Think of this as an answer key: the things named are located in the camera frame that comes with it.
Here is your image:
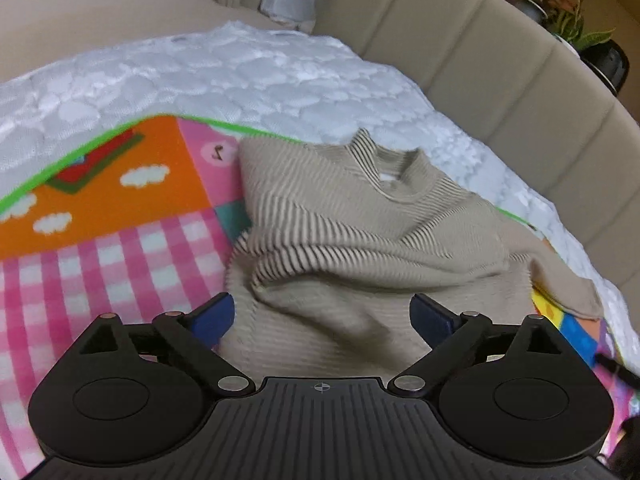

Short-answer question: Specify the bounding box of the beige padded headboard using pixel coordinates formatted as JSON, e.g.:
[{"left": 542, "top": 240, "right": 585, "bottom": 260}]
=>
[{"left": 314, "top": 0, "right": 640, "bottom": 286}]

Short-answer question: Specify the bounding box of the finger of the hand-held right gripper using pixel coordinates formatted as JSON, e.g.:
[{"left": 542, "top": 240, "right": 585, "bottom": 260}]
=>
[{"left": 592, "top": 353, "right": 640, "bottom": 389}]

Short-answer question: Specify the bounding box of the colourful printed blanket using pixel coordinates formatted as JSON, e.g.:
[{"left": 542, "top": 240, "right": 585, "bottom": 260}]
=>
[{"left": 0, "top": 115, "right": 640, "bottom": 480}]

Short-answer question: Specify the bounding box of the beige striped knit sweater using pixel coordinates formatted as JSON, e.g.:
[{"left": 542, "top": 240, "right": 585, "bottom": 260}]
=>
[{"left": 218, "top": 128, "right": 605, "bottom": 381}]

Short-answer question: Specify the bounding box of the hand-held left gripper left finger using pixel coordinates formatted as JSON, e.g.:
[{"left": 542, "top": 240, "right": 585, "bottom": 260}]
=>
[{"left": 75, "top": 292, "right": 257, "bottom": 401}]

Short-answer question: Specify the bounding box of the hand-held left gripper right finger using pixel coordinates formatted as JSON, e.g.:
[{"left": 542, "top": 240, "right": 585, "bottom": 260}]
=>
[{"left": 387, "top": 293, "right": 569, "bottom": 401}]

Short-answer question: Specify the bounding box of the white quilted mattress cover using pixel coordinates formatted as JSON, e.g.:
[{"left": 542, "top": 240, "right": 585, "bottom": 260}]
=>
[{"left": 0, "top": 21, "right": 640, "bottom": 341}]

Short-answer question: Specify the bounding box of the black round pot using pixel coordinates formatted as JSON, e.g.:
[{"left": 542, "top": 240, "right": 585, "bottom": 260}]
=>
[{"left": 581, "top": 42, "right": 630, "bottom": 95}]

